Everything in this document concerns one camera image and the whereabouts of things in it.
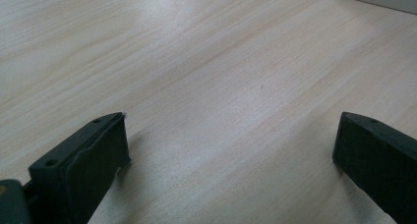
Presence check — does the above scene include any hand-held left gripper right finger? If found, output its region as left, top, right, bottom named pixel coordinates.
left=332, top=111, right=417, bottom=224

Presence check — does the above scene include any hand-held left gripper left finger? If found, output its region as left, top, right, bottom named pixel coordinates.
left=29, top=111, right=132, bottom=224

